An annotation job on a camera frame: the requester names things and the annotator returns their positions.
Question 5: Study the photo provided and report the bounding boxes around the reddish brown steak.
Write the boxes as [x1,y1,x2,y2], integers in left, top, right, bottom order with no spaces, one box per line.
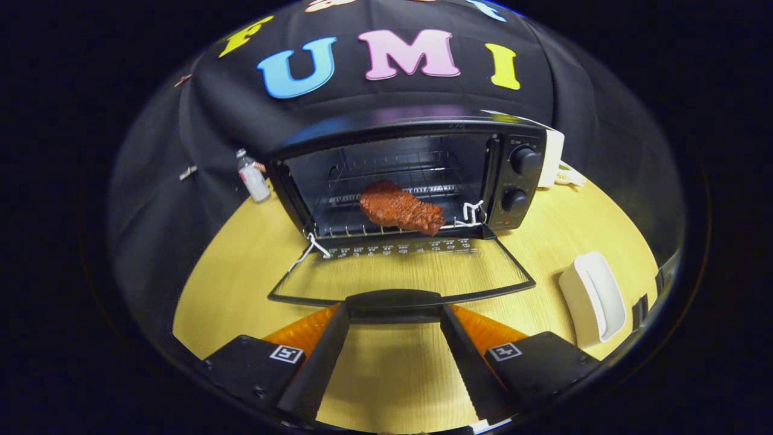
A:
[359,180,446,237]

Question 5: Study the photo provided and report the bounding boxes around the white rectangular tray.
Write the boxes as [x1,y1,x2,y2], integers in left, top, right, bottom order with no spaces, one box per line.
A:
[558,251,627,349]

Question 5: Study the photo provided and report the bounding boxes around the clear plastic bottle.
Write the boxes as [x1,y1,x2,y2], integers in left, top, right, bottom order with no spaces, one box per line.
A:
[236,149,271,202]

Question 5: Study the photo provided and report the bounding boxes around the white pop-up toaster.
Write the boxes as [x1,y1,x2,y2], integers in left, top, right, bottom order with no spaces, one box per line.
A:
[537,129,565,189]

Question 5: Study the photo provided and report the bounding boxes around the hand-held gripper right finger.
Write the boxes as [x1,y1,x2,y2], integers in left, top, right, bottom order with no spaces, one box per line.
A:
[440,304,601,425]

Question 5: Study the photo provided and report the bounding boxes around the black toaster oven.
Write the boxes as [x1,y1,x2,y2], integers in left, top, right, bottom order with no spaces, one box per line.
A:
[266,115,547,324]

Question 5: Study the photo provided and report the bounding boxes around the oven wire rack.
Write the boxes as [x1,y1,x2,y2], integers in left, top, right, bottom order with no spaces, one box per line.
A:
[313,193,487,238]

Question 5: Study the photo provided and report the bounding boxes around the small white dish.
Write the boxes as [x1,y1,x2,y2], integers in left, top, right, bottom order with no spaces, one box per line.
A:
[554,162,586,187]

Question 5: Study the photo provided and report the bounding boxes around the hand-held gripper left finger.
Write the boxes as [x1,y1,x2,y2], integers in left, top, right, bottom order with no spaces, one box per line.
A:
[202,302,351,427]

